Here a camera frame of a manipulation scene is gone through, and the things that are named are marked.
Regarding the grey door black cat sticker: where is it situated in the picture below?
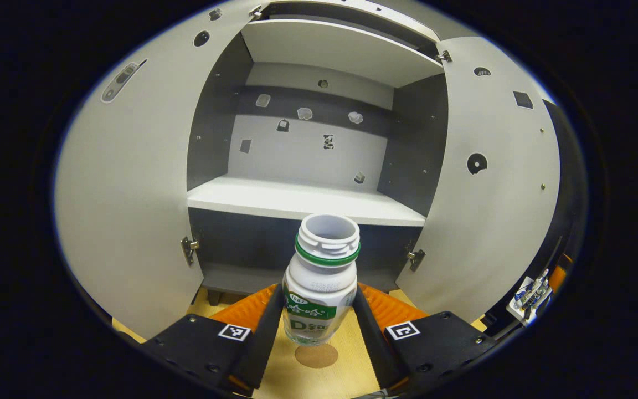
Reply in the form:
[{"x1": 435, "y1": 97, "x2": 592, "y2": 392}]
[{"x1": 395, "y1": 36, "x2": 562, "y2": 325}]

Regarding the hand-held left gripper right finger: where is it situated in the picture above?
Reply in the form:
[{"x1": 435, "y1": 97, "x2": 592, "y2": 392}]
[{"x1": 352, "y1": 282, "x2": 497, "y2": 395}]

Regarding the white tray of small bottles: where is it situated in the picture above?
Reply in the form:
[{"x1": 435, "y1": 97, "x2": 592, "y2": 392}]
[{"x1": 506, "y1": 269, "x2": 552, "y2": 326}]

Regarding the round brown coaster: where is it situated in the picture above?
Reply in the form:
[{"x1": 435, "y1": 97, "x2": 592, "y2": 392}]
[{"x1": 295, "y1": 342, "x2": 339, "y2": 369}]

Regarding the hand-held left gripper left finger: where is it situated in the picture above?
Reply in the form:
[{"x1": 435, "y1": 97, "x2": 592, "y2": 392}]
[{"x1": 141, "y1": 284, "x2": 285, "y2": 397}]

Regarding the grey open-shelf cabinet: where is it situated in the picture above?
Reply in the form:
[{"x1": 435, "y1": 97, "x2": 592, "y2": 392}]
[{"x1": 186, "y1": 0, "x2": 450, "y2": 305}]

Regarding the white plastic bottle green label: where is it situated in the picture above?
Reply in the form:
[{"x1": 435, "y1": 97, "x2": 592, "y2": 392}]
[{"x1": 282, "y1": 213, "x2": 362, "y2": 346}]

